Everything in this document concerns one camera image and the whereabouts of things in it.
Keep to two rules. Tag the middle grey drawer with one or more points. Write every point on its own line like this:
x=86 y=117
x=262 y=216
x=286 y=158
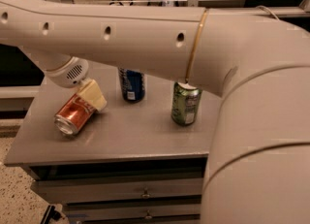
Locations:
x=94 y=213

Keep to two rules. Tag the grey drawer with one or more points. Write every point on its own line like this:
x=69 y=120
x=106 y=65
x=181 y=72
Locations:
x=177 y=219
x=94 y=213
x=74 y=191

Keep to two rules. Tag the green soda can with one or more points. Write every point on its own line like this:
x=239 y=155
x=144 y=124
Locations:
x=185 y=103

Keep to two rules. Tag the red Coca-Cola can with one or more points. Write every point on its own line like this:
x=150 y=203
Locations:
x=73 y=115

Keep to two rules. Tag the top grey drawer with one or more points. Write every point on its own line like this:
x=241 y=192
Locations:
x=74 y=191

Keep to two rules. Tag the blue Pepsi can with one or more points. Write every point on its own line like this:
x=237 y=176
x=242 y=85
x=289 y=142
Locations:
x=132 y=85

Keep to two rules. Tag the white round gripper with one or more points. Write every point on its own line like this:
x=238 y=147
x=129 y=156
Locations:
x=68 y=75

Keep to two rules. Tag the grey drawer cabinet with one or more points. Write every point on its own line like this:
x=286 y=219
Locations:
x=131 y=141

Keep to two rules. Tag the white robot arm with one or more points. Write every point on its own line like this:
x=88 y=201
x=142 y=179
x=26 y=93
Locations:
x=258 y=168

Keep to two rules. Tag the bottom grey drawer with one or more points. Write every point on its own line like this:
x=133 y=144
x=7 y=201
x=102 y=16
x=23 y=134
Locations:
x=177 y=219

